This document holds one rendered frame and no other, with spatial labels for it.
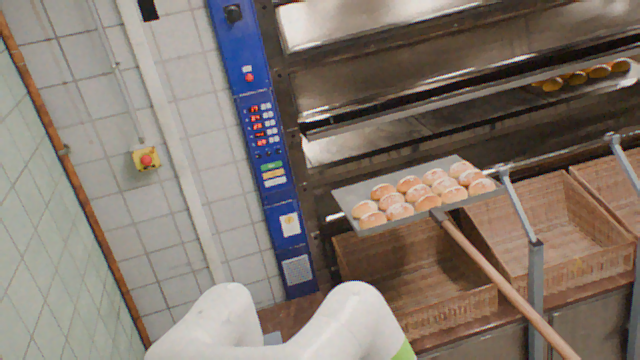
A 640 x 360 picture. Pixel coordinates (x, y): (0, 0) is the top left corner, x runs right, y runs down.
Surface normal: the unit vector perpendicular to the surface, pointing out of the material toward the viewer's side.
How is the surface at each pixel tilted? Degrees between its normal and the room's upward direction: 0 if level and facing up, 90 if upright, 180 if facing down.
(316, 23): 70
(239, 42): 90
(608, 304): 90
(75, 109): 90
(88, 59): 90
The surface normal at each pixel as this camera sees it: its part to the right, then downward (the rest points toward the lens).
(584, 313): 0.25, 0.41
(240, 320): 0.80, 0.11
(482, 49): 0.17, 0.09
